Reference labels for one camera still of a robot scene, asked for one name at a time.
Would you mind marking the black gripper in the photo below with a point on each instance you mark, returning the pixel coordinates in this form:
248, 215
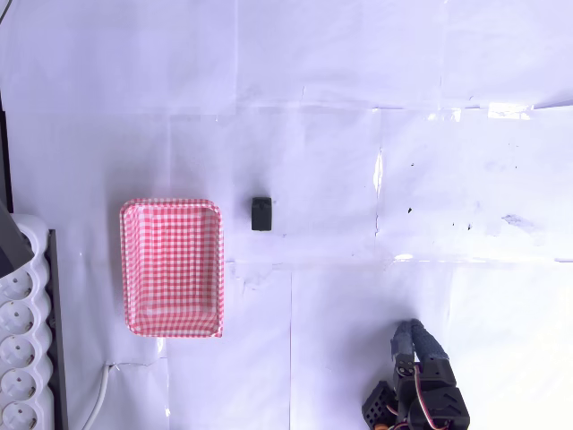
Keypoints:
431, 368

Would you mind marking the small black block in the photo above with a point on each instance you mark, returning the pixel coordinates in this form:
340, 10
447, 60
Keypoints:
261, 215

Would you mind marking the red checkered basket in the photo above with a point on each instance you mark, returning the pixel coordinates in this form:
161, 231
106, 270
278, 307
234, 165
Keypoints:
172, 269

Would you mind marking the white paper table cover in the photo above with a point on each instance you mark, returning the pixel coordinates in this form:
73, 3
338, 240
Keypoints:
313, 112

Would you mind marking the white power strip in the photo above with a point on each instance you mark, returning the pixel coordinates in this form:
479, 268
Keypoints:
20, 340

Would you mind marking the dark grey device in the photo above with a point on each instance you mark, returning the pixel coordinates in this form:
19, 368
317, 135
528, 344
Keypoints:
11, 242

